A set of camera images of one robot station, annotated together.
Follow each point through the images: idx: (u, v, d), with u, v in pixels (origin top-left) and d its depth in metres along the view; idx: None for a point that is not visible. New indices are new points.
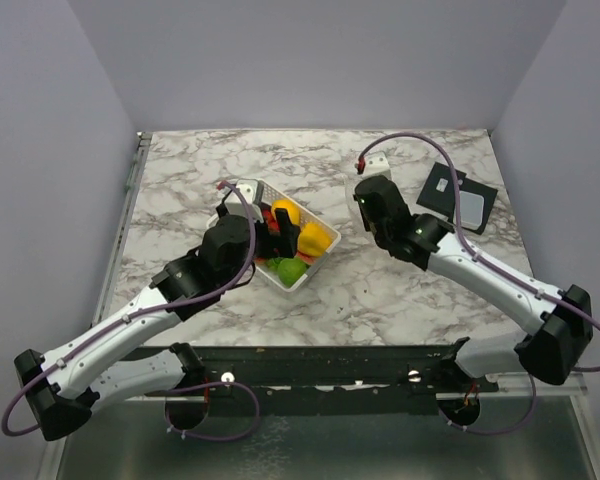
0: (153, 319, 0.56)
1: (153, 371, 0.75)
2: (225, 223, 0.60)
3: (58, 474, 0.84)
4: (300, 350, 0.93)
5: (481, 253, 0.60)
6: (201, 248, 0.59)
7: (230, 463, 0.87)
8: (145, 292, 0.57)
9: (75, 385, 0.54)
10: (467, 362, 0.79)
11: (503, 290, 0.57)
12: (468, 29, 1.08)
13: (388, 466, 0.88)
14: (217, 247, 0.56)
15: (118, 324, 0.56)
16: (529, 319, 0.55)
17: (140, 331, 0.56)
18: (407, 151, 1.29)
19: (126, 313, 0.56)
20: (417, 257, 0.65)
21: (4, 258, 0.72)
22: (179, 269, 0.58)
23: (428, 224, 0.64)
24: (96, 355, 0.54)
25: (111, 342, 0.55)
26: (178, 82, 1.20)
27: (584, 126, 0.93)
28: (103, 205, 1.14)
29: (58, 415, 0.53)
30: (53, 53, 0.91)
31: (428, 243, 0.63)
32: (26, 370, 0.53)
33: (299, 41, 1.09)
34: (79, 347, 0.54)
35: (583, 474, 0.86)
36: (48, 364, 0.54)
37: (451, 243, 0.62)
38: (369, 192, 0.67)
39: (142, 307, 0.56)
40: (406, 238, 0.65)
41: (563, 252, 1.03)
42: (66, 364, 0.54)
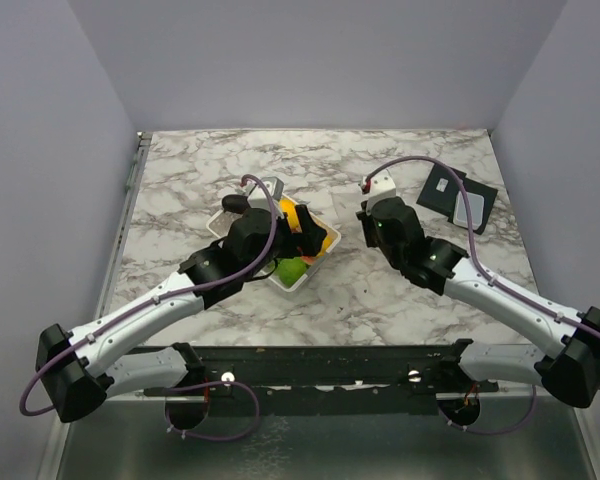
0: (182, 302, 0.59)
1: (160, 365, 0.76)
2: (250, 216, 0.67)
3: (58, 474, 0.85)
4: (300, 350, 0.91)
5: (497, 278, 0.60)
6: (228, 239, 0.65)
7: (230, 463, 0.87)
8: (174, 277, 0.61)
9: (102, 361, 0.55)
10: (473, 365, 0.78)
11: (522, 315, 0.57)
12: (468, 29, 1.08)
13: (388, 466, 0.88)
14: (244, 237, 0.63)
15: (148, 305, 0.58)
16: (550, 344, 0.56)
17: (168, 312, 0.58)
18: (407, 151, 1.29)
19: (155, 294, 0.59)
20: (432, 283, 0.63)
21: (4, 259, 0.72)
22: (206, 259, 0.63)
23: (442, 250, 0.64)
24: (125, 333, 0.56)
25: (141, 321, 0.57)
26: (179, 81, 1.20)
27: (585, 126, 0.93)
28: (103, 205, 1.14)
29: (82, 391, 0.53)
30: (53, 52, 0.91)
31: (443, 270, 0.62)
32: (55, 342, 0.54)
33: (299, 41, 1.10)
34: (109, 324, 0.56)
35: (583, 474, 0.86)
36: (76, 339, 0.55)
37: (466, 268, 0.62)
38: (387, 216, 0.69)
39: (172, 290, 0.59)
40: (420, 264, 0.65)
41: (563, 252, 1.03)
42: (95, 340, 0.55)
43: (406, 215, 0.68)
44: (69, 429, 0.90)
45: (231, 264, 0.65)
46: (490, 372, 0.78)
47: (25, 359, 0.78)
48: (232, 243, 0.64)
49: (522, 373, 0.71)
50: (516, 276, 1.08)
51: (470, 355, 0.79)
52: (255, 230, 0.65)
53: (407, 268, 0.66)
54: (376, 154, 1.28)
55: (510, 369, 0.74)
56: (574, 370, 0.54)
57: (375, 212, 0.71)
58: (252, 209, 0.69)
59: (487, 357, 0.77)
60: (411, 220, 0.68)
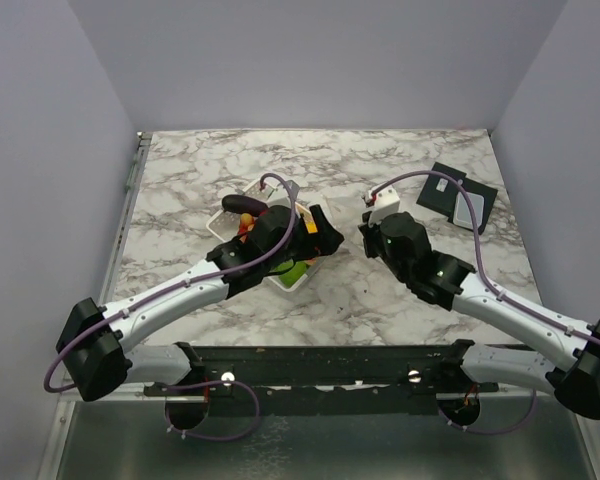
0: (211, 287, 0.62)
1: (168, 358, 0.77)
2: (275, 212, 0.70)
3: (58, 474, 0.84)
4: (300, 350, 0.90)
5: (505, 293, 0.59)
6: (252, 233, 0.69)
7: (230, 463, 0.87)
8: (202, 263, 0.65)
9: (132, 338, 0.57)
10: (474, 368, 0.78)
11: (532, 329, 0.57)
12: (468, 29, 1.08)
13: (388, 466, 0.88)
14: (270, 231, 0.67)
15: (179, 286, 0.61)
16: (562, 357, 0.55)
17: (197, 296, 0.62)
18: (407, 151, 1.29)
19: (185, 278, 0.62)
20: (440, 299, 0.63)
21: (4, 259, 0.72)
22: (231, 252, 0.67)
23: (449, 265, 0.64)
24: (157, 311, 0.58)
25: (172, 301, 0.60)
26: (178, 81, 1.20)
27: (585, 126, 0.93)
28: (103, 205, 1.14)
29: (114, 363, 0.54)
30: (52, 52, 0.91)
31: (451, 285, 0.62)
32: (88, 315, 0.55)
33: (299, 41, 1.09)
34: (143, 300, 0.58)
35: (583, 474, 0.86)
36: (110, 313, 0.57)
37: (474, 284, 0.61)
38: (398, 234, 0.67)
39: (201, 275, 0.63)
40: (428, 280, 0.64)
41: (563, 252, 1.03)
42: (129, 314, 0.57)
43: (417, 232, 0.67)
44: (70, 429, 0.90)
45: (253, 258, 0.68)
46: (492, 374, 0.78)
47: (25, 359, 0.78)
48: (257, 237, 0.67)
49: (528, 378, 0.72)
50: (516, 276, 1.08)
51: (473, 358, 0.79)
52: (280, 225, 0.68)
53: (414, 283, 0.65)
54: (376, 154, 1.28)
55: (516, 375, 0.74)
56: (587, 383, 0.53)
57: (385, 228, 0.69)
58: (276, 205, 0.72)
59: (491, 362, 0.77)
60: (422, 237, 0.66)
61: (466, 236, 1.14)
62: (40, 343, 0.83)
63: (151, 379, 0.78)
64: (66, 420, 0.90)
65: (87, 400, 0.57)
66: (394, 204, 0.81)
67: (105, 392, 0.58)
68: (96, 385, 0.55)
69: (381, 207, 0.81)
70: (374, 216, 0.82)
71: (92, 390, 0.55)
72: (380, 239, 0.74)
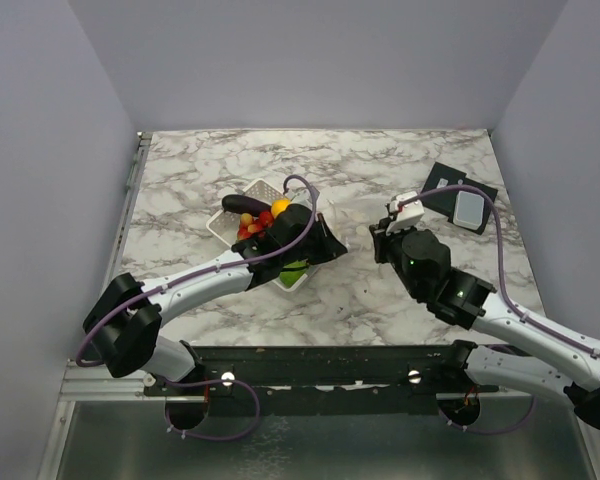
0: (238, 274, 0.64)
1: (179, 351, 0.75)
2: (293, 209, 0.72)
3: (58, 474, 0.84)
4: (300, 350, 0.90)
5: (529, 314, 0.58)
6: (271, 229, 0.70)
7: (230, 463, 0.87)
8: (228, 252, 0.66)
9: (168, 314, 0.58)
10: (481, 373, 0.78)
11: (557, 351, 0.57)
12: (468, 29, 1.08)
13: (388, 466, 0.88)
14: (289, 226, 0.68)
15: (210, 270, 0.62)
16: (589, 379, 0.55)
17: (224, 281, 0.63)
18: (407, 151, 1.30)
19: (216, 262, 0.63)
20: (460, 320, 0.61)
21: (4, 259, 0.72)
22: (253, 246, 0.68)
23: (468, 284, 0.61)
24: (191, 291, 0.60)
25: (200, 285, 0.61)
26: (178, 81, 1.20)
27: (584, 125, 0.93)
28: (104, 205, 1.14)
29: (150, 336, 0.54)
30: (52, 52, 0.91)
31: (472, 306, 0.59)
32: (125, 289, 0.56)
33: (299, 41, 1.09)
34: (180, 278, 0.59)
35: (583, 474, 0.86)
36: (147, 287, 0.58)
37: (496, 304, 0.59)
38: (423, 255, 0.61)
39: (229, 261, 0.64)
40: (448, 300, 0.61)
41: (563, 251, 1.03)
42: (167, 290, 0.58)
43: (443, 252, 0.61)
44: (70, 428, 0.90)
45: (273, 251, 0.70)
46: (497, 379, 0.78)
47: (24, 359, 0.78)
48: (276, 232, 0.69)
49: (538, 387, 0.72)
50: (516, 276, 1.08)
51: (478, 362, 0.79)
52: (299, 220, 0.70)
53: (433, 303, 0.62)
54: (376, 154, 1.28)
55: (526, 384, 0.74)
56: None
57: (408, 247, 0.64)
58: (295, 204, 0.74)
59: (500, 369, 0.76)
60: (447, 259, 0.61)
61: (466, 236, 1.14)
62: (39, 344, 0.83)
63: (155, 371, 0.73)
64: (66, 420, 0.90)
65: (114, 375, 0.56)
66: (418, 216, 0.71)
67: (132, 368, 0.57)
68: (127, 358, 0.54)
69: (405, 219, 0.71)
70: (393, 226, 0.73)
71: (123, 362, 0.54)
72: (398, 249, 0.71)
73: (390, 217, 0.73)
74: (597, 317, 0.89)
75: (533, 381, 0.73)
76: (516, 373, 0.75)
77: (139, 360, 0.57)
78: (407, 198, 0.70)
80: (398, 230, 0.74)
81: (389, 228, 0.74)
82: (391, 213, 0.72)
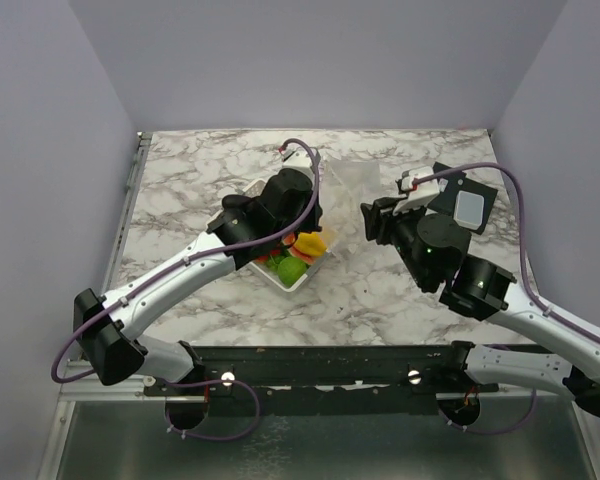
0: (212, 263, 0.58)
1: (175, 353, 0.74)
2: (286, 173, 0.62)
3: (58, 474, 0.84)
4: (300, 350, 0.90)
5: (553, 308, 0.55)
6: (261, 197, 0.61)
7: (230, 463, 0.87)
8: (203, 236, 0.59)
9: (135, 324, 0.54)
10: (479, 372, 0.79)
11: (581, 348, 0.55)
12: (467, 30, 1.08)
13: (388, 466, 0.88)
14: (281, 192, 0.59)
15: (178, 267, 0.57)
16: None
17: (198, 274, 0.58)
18: (407, 151, 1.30)
19: (184, 256, 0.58)
20: (477, 312, 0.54)
21: (4, 259, 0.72)
22: (234, 219, 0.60)
23: (485, 271, 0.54)
24: (156, 296, 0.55)
25: (166, 286, 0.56)
26: (177, 81, 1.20)
27: (584, 125, 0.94)
28: (103, 205, 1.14)
29: (125, 350, 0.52)
30: (53, 55, 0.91)
31: (496, 300, 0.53)
32: (88, 306, 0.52)
33: (299, 42, 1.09)
34: (142, 285, 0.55)
35: (583, 474, 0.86)
36: (110, 302, 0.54)
37: (519, 297, 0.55)
38: (442, 242, 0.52)
39: (202, 250, 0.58)
40: (466, 292, 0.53)
41: (562, 252, 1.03)
42: (128, 302, 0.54)
43: (465, 240, 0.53)
44: (69, 429, 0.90)
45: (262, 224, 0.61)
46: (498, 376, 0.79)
47: (24, 360, 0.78)
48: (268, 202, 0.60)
49: (540, 382, 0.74)
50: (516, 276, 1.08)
51: (478, 361, 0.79)
52: (295, 188, 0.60)
53: (447, 295, 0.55)
54: (376, 154, 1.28)
55: (528, 378, 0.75)
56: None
57: (423, 231, 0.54)
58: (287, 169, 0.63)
59: (499, 366, 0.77)
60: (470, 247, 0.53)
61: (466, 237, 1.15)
62: (39, 344, 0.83)
63: (151, 375, 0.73)
64: (66, 420, 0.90)
65: (105, 383, 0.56)
66: (433, 196, 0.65)
67: (125, 375, 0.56)
68: (112, 370, 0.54)
69: (419, 199, 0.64)
70: (404, 204, 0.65)
71: (108, 373, 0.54)
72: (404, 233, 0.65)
73: (401, 195, 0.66)
74: (596, 318, 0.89)
75: (533, 375, 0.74)
76: (514, 368, 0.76)
77: (128, 368, 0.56)
78: (423, 177, 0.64)
80: (406, 211, 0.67)
81: (398, 208, 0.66)
82: (403, 191, 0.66)
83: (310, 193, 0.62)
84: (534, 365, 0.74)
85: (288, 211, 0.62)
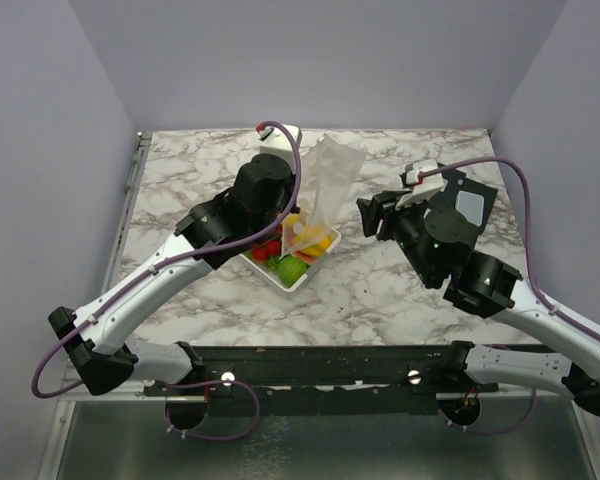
0: (182, 268, 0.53)
1: (171, 356, 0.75)
2: (260, 163, 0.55)
3: (58, 474, 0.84)
4: (300, 350, 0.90)
5: (560, 306, 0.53)
6: (234, 189, 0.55)
7: (230, 463, 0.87)
8: (172, 240, 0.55)
9: (109, 340, 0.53)
10: (479, 374, 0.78)
11: (585, 348, 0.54)
12: (467, 30, 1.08)
13: (388, 466, 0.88)
14: (253, 183, 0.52)
15: (145, 277, 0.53)
16: None
17: (167, 282, 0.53)
18: (407, 151, 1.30)
19: (152, 264, 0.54)
20: (483, 309, 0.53)
21: (4, 259, 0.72)
22: (205, 214, 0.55)
23: (491, 267, 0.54)
24: (125, 311, 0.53)
25: (133, 301, 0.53)
26: (177, 81, 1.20)
27: (584, 125, 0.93)
28: (103, 205, 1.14)
29: (101, 366, 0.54)
30: (53, 55, 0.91)
31: (501, 297, 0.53)
32: (60, 327, 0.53)
33: (298, 42, 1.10)
34: (109, 301, 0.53)
35: (583, 474, 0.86)
36: (80, 321, 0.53)
37: (524, 295, 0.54)
38: (450, 238, 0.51)
39: (169, 257, 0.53)
40: (473, 288, 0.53)
41: (562, 252, 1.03)
42: (97, 320, 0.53)
43: (471, 235, 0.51)
44: (70, 429, 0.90)
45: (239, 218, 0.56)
46: (499, 376, 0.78)
47: (24, 360, 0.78)
48: (240, 194, 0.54)
49: (540, 382, 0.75)
50: None
51: (478, 361, 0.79)
52: (268, 177, 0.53)
53: (453, 292, 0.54)
54: (376, 154, 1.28)
55: (528, 378, 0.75)
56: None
57: (430, 227, 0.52)
58: (263, 156, 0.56)
59: (500, 366, 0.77)
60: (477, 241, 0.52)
61: None
62: (39, 344, 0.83)
63: (151, 379, 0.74)
64: (66, 420, 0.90)
65: (95, 394, 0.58)
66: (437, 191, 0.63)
67: (112, 385, 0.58)
68: (96, 384, 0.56)
69: (423, 193, 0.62)
70: (407, 199, 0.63)
71: (93, 387, 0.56)
72: (408, 227, 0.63)
73: (406, 189, 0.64)
74: (596, 317, 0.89)
75: (533, 375, 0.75)
76: (515, 368, 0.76)
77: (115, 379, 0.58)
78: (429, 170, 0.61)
80: (408, 207, 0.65)
81: (399, 203, 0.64)
82: (407, 185, 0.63)
83: (286, 179, 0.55)
84: (534, 365, 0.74)
85: (265, 205, 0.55)
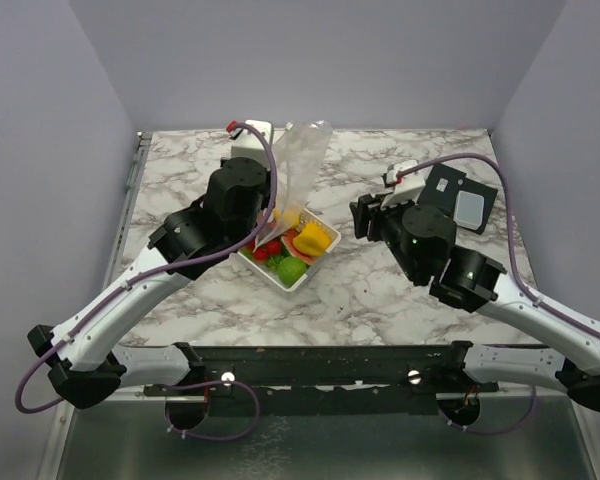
0: (154, 284, 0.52)
1: (165, 359, 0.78)
2: (232, 168, 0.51)
3: (58, 474, 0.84)
4: (300, 350, 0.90)
5: (543, 298, 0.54)
6: (208, 197, 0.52)
7: (230, 463, 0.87)
8: (145, 253, 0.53)
9: (87, 357, 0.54)
10: (478, 371, 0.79)
11: (571, 339, 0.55)
12: (467, 29, 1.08)
13: (388, 466, 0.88)
14: (225, 192, 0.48)
15: (118, 294, 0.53)
16: (596, 365, 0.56)
17: (140, 298, 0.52)
18: (407, 151, 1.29)
19: (125, 280, 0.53)
20: (468, 303, 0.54)
21: (3, 259, 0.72)
22: (178, 224, 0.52)
23: (475, 262, 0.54)
24: (99, 329, 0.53)
25: (107, 318, 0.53)
26: (177, 80, 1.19)
27: (584, 125, 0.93)
28: (103, 205, 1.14)
29: (80, 384, 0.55)
30: (52, 54, 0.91)
31: (484, 291, 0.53)
32: (39, 346, 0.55)
33: (299, 42, 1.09)
34: (84, 320, 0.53)
35: (583, 474, 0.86)
36: (58, 339, 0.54)
37: (508, 288, 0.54)
38: (427, 233, 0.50)
39: (142, 272, 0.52)
40: (456, 283, 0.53)
41: (562, 252, 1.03)
42: (74, 339, 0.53)
43: (450, 230, 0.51)
44: (70, 429, 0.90)
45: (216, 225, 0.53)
46: (496, 374, 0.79)
47: (24, 360, 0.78)
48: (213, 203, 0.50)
49: (536, 378, 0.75)
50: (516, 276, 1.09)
51: (475, 360, 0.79)
52: (240, 183, 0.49)
53: (437, 287, 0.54)
54: (376, 154, 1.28)
55: (523, 374, 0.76)
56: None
57: (408, 223, 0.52)
58: (236, 158, 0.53)
59: (496, 363, 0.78)
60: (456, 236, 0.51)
61: (466, 237, 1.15)
62: None
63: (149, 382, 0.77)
64: (66, 420, 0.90)
65: (81, 405, 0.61)
66: (419, 189, 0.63)
67: (96, 397, 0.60)
68: (80, 398, 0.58)
69: (405, 192, 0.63)
70: (391, 198, 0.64)
71: (78, 400, 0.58)
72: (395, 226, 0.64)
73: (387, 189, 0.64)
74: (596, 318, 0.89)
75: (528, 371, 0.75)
76: (510, 365, 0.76)
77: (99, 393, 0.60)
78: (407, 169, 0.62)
80: (394, 205, 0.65)
81: (384, 203, 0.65)
82: (388, 185, 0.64)
83: (261, 182, 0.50)
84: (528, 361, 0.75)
85: (242, 211, 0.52)
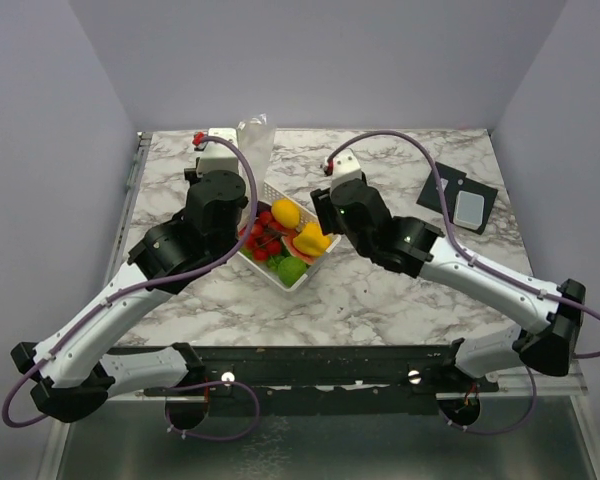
0: (134, 300, 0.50)
1: (160, 364, 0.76)
2: (211, 181, 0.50)
3: (58, 474, 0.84)
4: (300, 350, 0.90)
5: (478, 257, 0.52)
6: (188, 211, 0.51)
7: (230, 463, 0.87)
8: (125, 269, 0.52)
9: (69, 375, 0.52)
10: (467, 364, 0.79)
11: (504, 295, 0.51)
12: (467, 30, 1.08)
13: (388, 466, 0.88)
14: (203, 206, 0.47)
15: (98, 310, 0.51)
16: (535, 322, 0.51)
17: (120, 314, 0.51)
18: (407, 151, 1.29)
19: (105, 296, 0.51)
20: (407, 267, 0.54)
21: (3, 259, 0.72)
22: (157, 240, 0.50)
23: (414, 229, 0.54)
24: (80, 346, 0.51)
25: (88, 336, 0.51)
26: (177, 81, 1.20)
27: (583, 125, 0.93)
28: (104, 205, 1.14)
29: (64, 399, 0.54)
30: (53, 55, 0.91)
31: (420, 252, 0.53)
32: (21, 363, 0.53)
33: (299, 42, 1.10)
34: (65, 338, 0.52)
35: (583, 474, 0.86)
36: (40, 356, 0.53)
37: (444, 250, 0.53)
38: (349, 201, 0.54)
39: (122, 288, 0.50)
40: (393, 247, 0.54)
41: (562, 252, 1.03)
42: (55, 357, 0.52)
43: (371, 196, 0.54)
44: (69, 429, 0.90)
45: (196, 241, 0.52)
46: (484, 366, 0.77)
47: None
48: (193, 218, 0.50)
49: (513, 361, 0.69)
50: None
51: (465, 353, 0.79)
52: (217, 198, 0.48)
53: (376, 254, 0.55)
54: (376, 154, 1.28)
55: (495, 357, 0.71)
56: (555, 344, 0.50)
57: (333, 196, 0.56)
58: (216, 171, 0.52)
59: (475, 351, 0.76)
60: (375, 202, 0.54)
61: (466, 237, 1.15)
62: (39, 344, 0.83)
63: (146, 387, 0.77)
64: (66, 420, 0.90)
65: (69, 420, 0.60)
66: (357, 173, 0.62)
67: (83, 411, 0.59)
68: (65, 413, 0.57)
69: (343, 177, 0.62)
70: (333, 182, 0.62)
71: (65, 415, 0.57)
72: None
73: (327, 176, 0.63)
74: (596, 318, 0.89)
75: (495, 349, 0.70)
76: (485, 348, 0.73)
77: (85, 406, 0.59)
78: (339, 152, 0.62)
80: None
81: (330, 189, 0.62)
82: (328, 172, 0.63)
83: (240, 195, 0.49)
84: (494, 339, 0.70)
85: (224, 225, 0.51)
